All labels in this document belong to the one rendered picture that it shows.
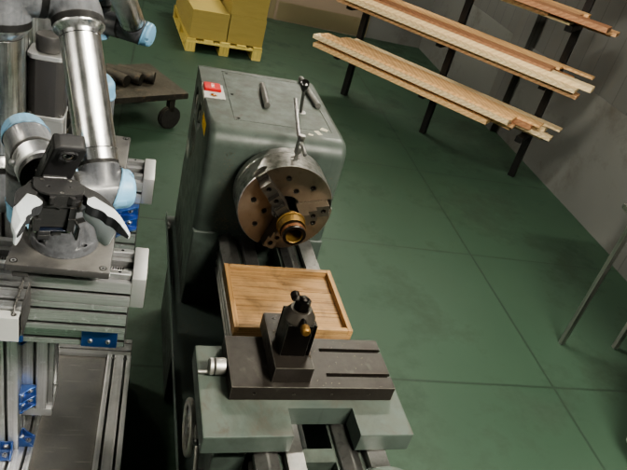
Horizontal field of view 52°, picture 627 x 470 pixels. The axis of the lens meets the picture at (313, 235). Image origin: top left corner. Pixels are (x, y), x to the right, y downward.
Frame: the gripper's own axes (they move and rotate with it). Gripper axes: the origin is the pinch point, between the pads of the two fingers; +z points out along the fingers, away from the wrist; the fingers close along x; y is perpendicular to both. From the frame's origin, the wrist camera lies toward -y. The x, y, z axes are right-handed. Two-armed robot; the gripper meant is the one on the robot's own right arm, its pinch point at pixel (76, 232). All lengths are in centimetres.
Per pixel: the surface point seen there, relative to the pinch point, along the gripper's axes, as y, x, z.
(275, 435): 58, -57, -3
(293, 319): 36, -62, -19
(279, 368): 48, -61, -15
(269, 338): 48, -63, -25
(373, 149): 112, -345, -303
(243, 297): 60, -75, -56
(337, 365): 51, -80, -15
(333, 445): 64, -76, -1
